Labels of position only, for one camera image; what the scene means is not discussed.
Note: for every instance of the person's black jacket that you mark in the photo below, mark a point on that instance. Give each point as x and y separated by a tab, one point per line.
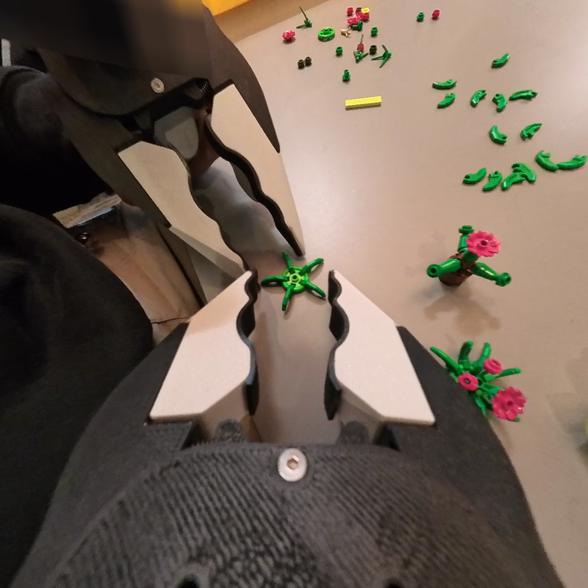
59	344

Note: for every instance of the green toy bush pink flowers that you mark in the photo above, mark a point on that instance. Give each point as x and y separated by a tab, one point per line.
507	403

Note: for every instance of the yellow plastic bin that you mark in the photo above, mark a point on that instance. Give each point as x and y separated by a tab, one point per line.
229	4

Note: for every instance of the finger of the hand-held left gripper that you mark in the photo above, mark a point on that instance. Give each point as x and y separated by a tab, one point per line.
257	142
156	179

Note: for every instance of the person's left forearm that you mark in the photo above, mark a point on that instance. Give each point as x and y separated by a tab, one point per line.
41	138

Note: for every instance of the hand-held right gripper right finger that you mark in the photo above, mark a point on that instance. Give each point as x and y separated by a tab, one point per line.
381	367

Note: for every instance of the green three-leaf toy sprig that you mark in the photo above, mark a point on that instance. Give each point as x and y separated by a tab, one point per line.
383	56

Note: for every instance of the pink and red flower pieces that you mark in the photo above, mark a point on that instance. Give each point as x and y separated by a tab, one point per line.
353	19

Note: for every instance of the green star-shaped toy stem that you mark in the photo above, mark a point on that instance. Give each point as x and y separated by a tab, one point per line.
294	279

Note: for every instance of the grey table leg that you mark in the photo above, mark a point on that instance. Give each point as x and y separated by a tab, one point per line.
186	271

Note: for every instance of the metal table bracket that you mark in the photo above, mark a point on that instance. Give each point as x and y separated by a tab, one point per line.
87	213

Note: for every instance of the green stem with red bud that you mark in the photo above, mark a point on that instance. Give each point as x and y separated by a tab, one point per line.
359	56

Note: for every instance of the thin green toy stem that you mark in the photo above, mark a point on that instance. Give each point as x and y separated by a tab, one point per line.
305	23

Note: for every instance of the black double toy stud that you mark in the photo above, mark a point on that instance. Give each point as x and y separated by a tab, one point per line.
304	63

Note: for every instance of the small pink toy flower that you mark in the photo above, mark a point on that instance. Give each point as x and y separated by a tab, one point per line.
288	36

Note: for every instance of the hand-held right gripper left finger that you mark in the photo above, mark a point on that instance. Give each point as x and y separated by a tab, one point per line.
202	367

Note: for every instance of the yellow flat toy bar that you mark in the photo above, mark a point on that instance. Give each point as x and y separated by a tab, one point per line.
363	102

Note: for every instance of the person's tan pants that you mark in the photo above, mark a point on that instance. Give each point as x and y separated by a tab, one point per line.
138	275

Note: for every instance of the group of green toy leaves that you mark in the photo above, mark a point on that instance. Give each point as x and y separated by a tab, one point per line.
475	177

